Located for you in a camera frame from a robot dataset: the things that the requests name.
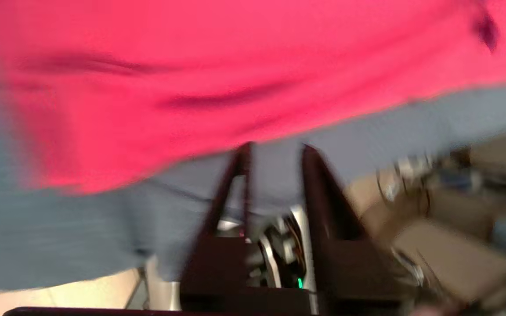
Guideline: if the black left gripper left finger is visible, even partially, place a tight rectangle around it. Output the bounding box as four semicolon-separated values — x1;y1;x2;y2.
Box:
181;143;254;303

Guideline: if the robot base with wiring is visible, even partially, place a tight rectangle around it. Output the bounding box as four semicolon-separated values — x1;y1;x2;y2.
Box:
218;204;319;303

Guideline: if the red t-shirt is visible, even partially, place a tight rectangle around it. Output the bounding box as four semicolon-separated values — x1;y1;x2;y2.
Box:
0;0;506;196

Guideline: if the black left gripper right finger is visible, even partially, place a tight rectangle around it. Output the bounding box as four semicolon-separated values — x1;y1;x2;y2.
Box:
301;144;405;304

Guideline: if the beige cardboard box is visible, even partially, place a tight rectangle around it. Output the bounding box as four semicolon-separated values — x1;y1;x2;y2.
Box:
394;219;506;303

